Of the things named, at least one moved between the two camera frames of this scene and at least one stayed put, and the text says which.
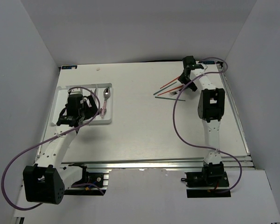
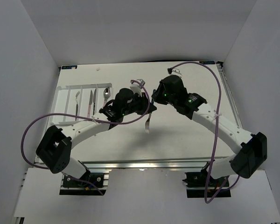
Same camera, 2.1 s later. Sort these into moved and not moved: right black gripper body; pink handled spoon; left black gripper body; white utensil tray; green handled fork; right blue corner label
Moved: left black gripper body; green handled fork; right black gripper body
Not moved: white utensil tray; right blue corner label; pink handled spoon
